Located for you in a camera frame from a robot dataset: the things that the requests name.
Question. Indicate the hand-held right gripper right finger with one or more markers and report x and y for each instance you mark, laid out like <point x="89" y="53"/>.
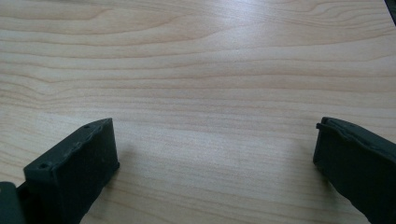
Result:
<point x="361" y="161"/>

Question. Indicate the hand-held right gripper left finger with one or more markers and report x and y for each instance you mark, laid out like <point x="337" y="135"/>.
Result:
<point x="74" y="174"/>

